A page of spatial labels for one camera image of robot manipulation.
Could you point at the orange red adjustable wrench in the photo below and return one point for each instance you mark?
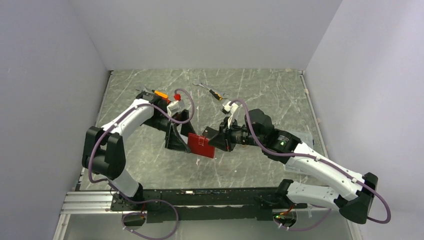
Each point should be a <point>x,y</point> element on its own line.
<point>142,88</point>

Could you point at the black aluminium base frame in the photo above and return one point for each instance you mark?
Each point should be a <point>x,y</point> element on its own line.
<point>196,204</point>

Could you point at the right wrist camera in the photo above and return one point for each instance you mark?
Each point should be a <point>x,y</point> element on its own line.
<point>229,108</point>

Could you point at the red leather card holder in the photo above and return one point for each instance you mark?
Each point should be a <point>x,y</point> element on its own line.
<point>199,145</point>

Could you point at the black yellow handled wrench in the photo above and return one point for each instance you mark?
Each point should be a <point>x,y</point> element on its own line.
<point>218,95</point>

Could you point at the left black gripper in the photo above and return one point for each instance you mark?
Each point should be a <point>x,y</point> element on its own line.
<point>174,140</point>

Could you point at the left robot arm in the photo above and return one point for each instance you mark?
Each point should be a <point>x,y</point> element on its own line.
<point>104,147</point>

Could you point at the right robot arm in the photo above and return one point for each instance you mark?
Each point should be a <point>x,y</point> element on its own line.
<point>350,193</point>

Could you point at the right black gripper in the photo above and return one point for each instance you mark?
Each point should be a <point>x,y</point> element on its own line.
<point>221,140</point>

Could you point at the black VIP card stack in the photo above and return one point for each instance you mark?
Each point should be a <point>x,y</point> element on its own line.
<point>210,133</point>

